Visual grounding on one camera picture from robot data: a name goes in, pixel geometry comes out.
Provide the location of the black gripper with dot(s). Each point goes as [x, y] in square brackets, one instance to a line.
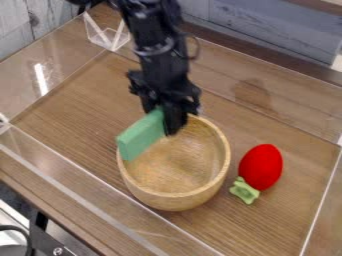
[162, 85]

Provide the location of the red plush strawberry toy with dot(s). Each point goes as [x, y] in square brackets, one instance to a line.
[260, 171]

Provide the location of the light wooden bowl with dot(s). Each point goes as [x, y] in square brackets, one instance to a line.
[181, 171]

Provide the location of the green rectangular block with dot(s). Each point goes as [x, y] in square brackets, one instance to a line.
[141, 135]

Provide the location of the clear acrylic corner bracket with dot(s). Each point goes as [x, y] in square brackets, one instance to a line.
[109, 38]

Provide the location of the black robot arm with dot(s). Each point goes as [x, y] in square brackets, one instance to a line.
[154, 25]

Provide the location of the black metal table bracket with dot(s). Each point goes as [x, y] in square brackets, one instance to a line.
[44, 244]

